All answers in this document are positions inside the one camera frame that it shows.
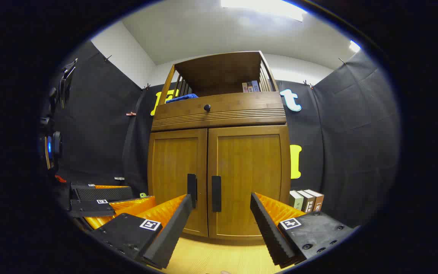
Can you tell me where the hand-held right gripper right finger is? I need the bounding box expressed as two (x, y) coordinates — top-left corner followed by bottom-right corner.
(250, 192), (356, 269)

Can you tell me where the wooden cabinet drawer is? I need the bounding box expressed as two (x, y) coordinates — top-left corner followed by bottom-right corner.
(151, 91), (287, 132)

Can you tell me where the green boxed book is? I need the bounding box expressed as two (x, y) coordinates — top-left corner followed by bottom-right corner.
(289, 190), (304, 211)

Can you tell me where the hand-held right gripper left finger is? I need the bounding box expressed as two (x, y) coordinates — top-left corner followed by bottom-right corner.
(90, 194), (193, 270)

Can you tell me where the blue cloth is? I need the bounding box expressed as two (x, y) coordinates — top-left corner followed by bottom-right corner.
(165, 94), (199, 104)

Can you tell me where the wooden cabinet door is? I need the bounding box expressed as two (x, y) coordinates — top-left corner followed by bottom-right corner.
(208, 126), (291, 240)
(149, 129), (209, 237)

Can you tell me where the black door handle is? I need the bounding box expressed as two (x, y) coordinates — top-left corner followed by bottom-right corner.
(211, 175), (222, 212)
(187, 174), (198, 209)

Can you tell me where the wooden double-door shoe cabinet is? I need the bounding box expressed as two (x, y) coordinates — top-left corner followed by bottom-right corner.
(148, 51), (292, 241)

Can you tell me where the black backdrop cloth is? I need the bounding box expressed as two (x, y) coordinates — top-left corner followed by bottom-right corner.
(48, 40), (400, 229)

